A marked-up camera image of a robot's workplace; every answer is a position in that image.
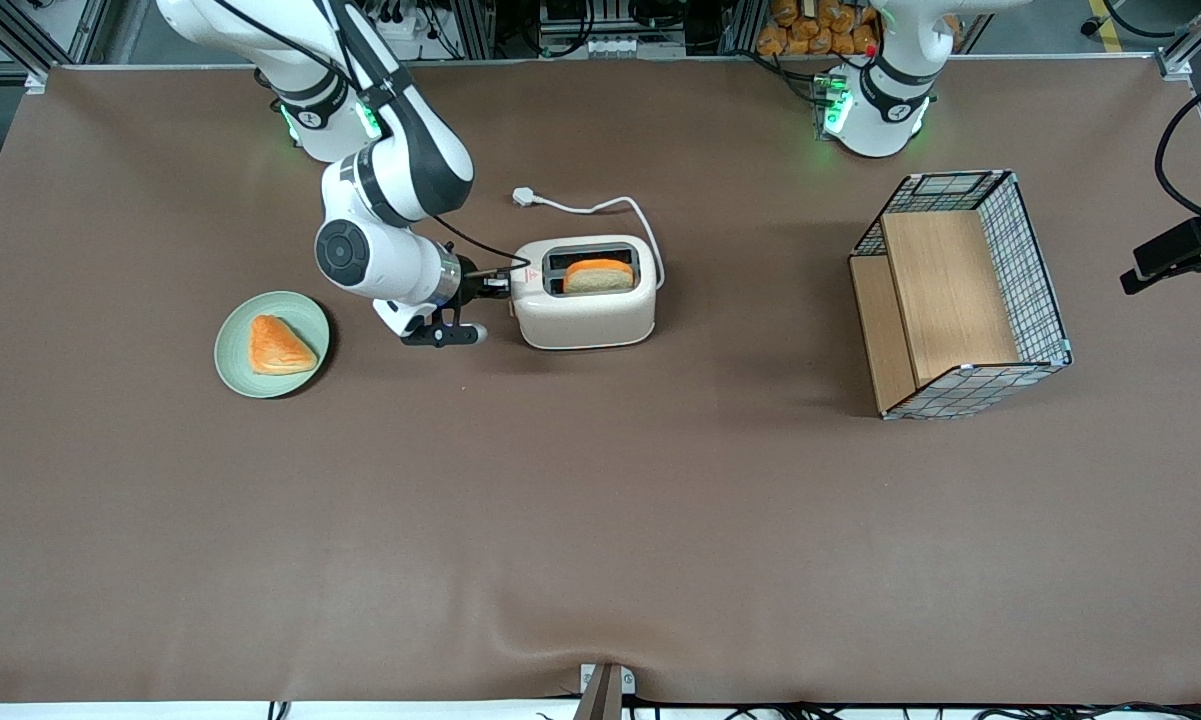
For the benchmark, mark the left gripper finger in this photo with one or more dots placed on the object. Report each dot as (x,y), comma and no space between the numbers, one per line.
(1170,258)

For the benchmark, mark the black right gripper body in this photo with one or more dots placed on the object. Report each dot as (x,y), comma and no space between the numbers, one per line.
(471,285)

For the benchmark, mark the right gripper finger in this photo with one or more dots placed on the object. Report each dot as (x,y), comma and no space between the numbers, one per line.
(488,277)
(488,293)

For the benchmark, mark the white two-slot toaster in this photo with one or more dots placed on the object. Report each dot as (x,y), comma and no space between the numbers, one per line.
(580,320)

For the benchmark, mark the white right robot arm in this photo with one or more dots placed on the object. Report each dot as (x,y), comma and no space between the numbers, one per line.
(400,170)

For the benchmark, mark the toast bread slice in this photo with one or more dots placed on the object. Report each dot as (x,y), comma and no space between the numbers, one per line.
(600,278)

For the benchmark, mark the light green round plate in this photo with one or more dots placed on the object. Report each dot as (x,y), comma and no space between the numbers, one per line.
(290,305)

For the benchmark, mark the triangular orange pastry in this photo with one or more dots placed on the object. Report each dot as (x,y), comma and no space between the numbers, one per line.
(275,350)

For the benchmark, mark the wooden two-step shelf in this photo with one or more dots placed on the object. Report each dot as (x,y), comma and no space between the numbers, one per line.
(945,290)

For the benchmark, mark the brown table cover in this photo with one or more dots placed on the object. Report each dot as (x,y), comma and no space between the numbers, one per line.
(600,520)

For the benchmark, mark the white power strip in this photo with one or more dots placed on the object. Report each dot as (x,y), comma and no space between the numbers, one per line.
(395,25)

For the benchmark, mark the bag of orange bread rolls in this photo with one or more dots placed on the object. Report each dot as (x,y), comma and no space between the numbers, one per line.
(810,28)

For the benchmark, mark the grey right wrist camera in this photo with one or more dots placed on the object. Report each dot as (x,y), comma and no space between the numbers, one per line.
(445,335)

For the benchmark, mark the aluminium frame profile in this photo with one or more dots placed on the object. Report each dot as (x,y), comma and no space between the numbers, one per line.
(1195,35)
(15,40)

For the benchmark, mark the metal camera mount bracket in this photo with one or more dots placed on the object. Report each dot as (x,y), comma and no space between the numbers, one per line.
(605,690)

